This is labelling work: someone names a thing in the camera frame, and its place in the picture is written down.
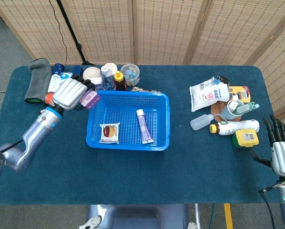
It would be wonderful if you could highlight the white paper cup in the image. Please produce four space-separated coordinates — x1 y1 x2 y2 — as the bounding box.
103 62 118 74

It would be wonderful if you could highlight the yellow floor tape strip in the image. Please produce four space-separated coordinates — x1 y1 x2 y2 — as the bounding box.
224 203 234 229

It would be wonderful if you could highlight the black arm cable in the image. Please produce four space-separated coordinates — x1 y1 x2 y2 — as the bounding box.
258 187 277 229
0 139 24 157

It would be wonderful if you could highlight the white snack packet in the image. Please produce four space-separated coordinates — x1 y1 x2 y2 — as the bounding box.
99 122 121 145

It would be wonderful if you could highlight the cream round bowl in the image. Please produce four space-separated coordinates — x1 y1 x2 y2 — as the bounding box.
82 66 102 84

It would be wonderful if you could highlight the purple tube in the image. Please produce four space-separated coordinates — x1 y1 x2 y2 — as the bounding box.
136 109 154 145

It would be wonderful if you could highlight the small purple box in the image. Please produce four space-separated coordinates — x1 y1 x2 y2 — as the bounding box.
79 90 102 110

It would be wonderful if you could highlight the grey folded towel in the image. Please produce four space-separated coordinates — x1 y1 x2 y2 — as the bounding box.
24 58 52 104

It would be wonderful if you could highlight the small purple white carton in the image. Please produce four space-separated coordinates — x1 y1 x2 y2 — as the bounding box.
91 77 105 92

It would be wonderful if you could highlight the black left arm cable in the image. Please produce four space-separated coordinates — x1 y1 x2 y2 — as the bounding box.
0 139 24 157

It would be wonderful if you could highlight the clear round clip container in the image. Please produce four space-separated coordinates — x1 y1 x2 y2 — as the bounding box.
120 63 141 86

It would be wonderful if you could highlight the grey-green plastic cup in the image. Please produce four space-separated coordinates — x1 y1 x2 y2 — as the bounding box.
220 99 245 121

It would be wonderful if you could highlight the thin black hanging cable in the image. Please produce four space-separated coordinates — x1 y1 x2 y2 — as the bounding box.
49 0 68 65

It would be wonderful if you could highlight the black tripod stand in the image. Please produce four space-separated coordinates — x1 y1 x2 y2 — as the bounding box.
56 0 97 66

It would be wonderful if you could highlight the teal felt table cover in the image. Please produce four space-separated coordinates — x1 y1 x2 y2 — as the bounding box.
0 64 285 206

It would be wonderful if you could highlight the dark blue small can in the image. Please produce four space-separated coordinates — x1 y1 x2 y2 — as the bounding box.
52 62 65 75

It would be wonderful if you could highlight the braided beige rope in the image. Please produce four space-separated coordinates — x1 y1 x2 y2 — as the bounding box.
130 86 162 94

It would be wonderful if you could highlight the honey bottle yellow cap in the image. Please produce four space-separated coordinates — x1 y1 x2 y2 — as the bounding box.
113 71 128 92

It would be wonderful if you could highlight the blue plastic perforated basket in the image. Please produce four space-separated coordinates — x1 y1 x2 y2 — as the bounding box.
86 90 170 152

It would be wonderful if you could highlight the silver-blue robot base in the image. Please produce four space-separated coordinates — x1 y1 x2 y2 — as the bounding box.
79 204 198 229

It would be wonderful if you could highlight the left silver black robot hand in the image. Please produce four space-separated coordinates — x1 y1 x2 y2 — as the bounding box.
52 74 97 111

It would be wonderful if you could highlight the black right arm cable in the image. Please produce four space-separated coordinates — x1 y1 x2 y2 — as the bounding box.
258 187 277 229

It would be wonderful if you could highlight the woven rattan coaster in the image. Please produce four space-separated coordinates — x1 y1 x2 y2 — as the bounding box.
210 101 242 123

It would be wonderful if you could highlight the yellow green lidded box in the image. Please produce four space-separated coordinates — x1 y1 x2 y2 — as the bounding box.
231 129 260 148

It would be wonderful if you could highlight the yellow snack packet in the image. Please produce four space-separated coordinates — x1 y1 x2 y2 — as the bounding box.
228 85 252 104

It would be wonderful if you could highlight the clear plastic water bottle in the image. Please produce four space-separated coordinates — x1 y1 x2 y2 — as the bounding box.
100 66 116 91

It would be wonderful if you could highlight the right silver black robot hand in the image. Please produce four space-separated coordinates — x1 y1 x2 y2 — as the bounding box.
249 114 285 178

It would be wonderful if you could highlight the white drink bottle yellow cap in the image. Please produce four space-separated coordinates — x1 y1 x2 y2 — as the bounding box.
209 119 260 136

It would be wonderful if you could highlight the bamboo folding screen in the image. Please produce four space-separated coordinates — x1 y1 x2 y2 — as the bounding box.
0 0 285 172

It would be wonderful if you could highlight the white flour bag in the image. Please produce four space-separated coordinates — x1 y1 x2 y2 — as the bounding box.
189 76 230 113

